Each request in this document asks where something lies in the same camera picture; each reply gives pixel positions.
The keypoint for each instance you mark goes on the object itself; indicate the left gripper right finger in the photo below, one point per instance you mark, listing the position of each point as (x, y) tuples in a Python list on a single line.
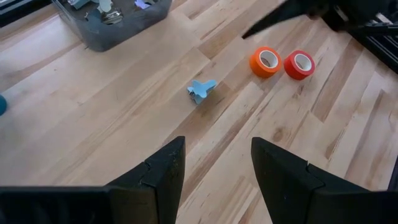
[(292, 193)]

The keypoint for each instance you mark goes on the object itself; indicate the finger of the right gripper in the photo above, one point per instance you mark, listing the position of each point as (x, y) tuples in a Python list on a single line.
[(289, 14)]

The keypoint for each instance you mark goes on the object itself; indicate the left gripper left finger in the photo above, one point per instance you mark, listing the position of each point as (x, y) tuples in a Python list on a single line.
[(155, 193)]

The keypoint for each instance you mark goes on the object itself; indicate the red tape roll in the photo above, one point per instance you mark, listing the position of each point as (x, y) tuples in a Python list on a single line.
[(290, 70)]

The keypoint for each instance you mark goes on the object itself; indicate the orange tape roll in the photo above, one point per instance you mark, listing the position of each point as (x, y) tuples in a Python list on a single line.
[(256, 67)]

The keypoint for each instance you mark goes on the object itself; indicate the lilac staple remover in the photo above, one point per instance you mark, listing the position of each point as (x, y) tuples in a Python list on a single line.
[(141, 3)]

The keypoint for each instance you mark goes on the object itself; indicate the white staple remover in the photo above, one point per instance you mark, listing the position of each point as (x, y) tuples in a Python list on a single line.
[(105, 5)]

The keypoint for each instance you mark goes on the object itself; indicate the grey-blue staple remover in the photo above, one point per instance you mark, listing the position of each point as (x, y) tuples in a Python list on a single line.
[(77, 3)]

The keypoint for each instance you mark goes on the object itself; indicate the grey translucent plastic bin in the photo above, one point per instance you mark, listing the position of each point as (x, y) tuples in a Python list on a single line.
[(124, 31)]

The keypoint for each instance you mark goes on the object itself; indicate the teal plastic bin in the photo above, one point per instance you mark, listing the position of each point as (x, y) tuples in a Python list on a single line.
[(2, 105)]

